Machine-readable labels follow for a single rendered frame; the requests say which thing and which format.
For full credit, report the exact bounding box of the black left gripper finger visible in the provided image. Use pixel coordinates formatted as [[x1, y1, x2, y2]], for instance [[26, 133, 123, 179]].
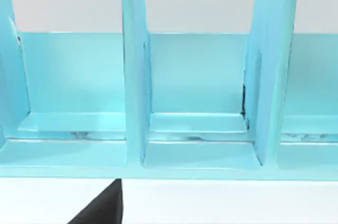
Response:
[[66, 178, 124, 224]]

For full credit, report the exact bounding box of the light blue rack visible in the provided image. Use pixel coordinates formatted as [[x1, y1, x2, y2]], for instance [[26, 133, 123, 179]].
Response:
[[0, 0, 338, 180]]

